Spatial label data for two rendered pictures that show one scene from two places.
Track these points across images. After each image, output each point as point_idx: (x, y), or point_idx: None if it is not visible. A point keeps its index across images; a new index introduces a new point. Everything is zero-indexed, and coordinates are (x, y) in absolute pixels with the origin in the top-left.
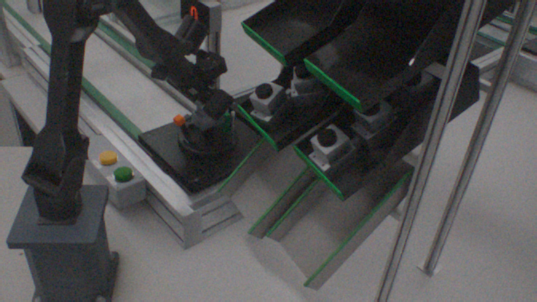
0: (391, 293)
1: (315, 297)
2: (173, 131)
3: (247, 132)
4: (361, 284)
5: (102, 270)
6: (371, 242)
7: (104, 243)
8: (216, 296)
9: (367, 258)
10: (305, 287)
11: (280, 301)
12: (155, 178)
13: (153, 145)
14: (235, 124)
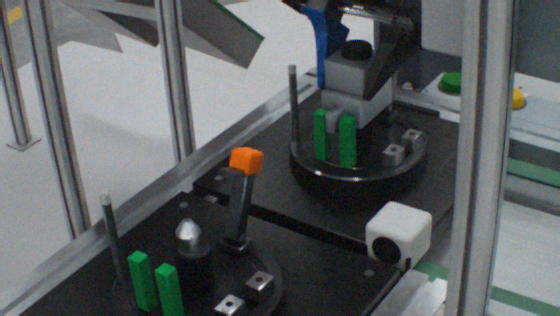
0: (0, 160)
1: (107, 133)
2: (450, 159)
3: (282, 201)
4: (40, 159)
5: (375, 31)
6: (13, 211)
7: (387, 23)
8: (240, 106)
9: (25, 189)
10: (120, 139)
11: (153, 120)
12: (402, 95)
13: (457, 126)
14: (324, 213)
